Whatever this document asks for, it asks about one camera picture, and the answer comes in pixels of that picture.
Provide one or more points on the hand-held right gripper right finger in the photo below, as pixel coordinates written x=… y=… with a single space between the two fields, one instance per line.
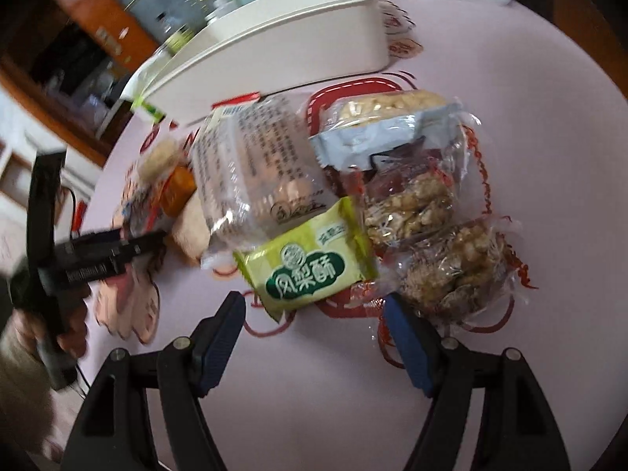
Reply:
x=407 y=348

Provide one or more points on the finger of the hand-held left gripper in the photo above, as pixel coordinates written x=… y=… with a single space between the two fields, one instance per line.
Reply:
x=144 y=244

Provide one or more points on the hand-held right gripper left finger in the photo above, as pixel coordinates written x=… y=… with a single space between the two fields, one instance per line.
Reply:
x=221 y=348

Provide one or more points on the clear puffed snack packet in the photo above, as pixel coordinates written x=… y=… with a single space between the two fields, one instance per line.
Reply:
x=189 y=225

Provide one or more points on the green pastry packet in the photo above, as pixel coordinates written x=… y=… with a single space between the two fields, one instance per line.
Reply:
x=309 y=260

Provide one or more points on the clear printed cracker packet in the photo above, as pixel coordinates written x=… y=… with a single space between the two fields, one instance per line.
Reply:
x=255 y=167

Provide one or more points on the clear walnut date packet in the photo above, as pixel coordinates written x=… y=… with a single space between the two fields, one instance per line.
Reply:
x=407 y=201
x=456 y=270

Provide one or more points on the silver blue snack packet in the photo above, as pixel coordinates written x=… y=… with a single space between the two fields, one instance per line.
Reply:
x=378 y=122

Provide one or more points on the white plastic storage box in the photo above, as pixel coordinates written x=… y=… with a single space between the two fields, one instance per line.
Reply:
x=274 y=44

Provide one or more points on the person's left forearm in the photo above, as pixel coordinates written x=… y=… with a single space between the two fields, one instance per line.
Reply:
x=19 y=392

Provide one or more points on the person's left hand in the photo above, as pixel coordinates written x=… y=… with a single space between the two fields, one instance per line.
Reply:
x=73 y=326

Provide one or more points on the clear plastic bag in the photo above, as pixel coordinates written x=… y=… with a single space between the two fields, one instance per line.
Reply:
x=142 y=93

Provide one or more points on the wooden glass cabinet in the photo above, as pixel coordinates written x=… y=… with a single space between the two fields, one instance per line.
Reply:
x=64 y=93

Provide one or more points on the green label bottle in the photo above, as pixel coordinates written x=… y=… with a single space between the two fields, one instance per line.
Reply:
x=179 y=34

